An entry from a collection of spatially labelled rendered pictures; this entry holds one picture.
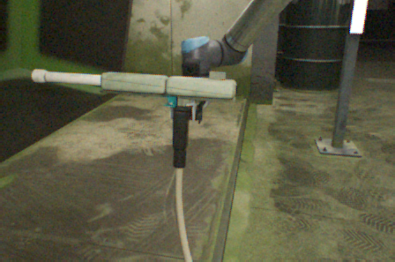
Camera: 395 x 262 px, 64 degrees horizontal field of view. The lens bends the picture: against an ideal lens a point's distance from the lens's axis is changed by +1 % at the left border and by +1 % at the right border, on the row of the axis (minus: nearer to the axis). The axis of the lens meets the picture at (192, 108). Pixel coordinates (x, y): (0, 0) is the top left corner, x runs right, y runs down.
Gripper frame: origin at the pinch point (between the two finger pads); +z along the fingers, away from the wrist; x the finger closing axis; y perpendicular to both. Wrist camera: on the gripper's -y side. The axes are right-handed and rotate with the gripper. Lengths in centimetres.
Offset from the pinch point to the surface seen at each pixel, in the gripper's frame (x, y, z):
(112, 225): 24, 46, -20
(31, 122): 31.4, 6.4, 7.7
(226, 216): -12, 44, -31
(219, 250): -10.9, 45.6, -15.3
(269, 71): -33, 0, -184
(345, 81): -64, 0, -100
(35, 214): 52, 47, -22
